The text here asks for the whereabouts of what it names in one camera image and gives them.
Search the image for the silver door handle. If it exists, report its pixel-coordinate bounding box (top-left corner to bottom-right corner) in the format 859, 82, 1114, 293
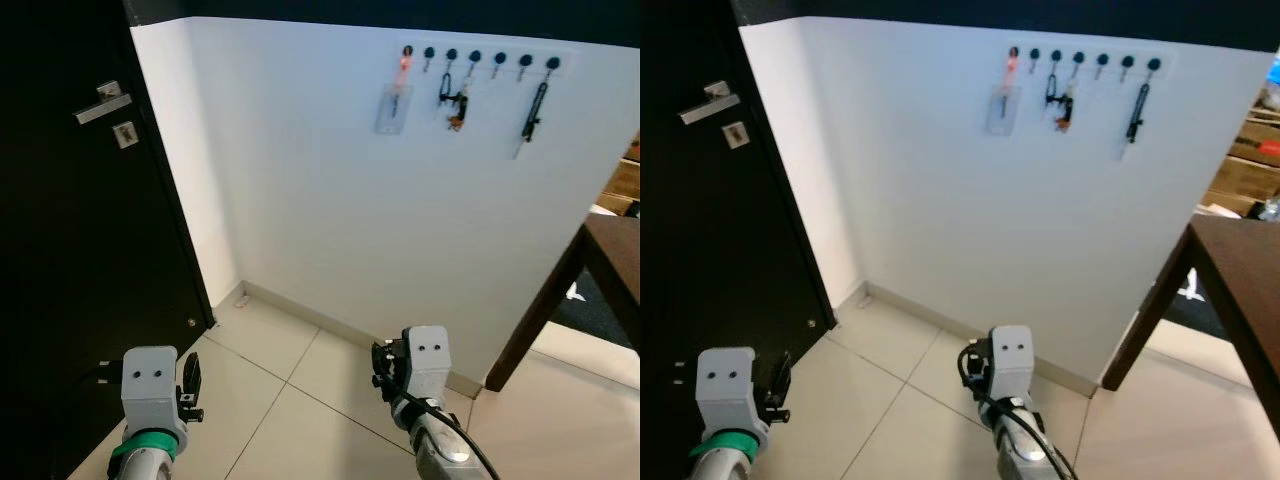
74, 80, 133, 126
678, 80, 741, 126

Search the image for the black floor mat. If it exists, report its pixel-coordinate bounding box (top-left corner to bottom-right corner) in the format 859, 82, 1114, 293
1150, 265, 1246, 341
545, 265, 641, 351

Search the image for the dark brown wooden table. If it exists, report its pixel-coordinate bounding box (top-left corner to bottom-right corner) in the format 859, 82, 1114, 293
485, 212, 641, 393
1100, 212, 1280, 441

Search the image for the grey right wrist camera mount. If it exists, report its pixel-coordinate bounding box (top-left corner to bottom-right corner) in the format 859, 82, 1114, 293
988, 325, 1035, 401
402, 326, 453, 401

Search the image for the black lanyard with key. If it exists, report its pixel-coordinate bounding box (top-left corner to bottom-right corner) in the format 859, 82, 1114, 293
1122, 83, 1151, 161
516, 82, 550, 159

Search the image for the brown cardboard box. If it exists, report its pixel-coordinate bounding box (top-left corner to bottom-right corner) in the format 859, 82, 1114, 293
1195, 85, 1280, 221
600, 135, 641, 216

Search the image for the white hook rail strip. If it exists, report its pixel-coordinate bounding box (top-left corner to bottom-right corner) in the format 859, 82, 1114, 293
1003, 40, 1176, 81
393, 40, 576, 79

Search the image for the clear plastic badge pouch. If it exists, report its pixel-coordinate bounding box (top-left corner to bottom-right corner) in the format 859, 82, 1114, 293
985, 84, 1021, 136
375, 84, 413, 135

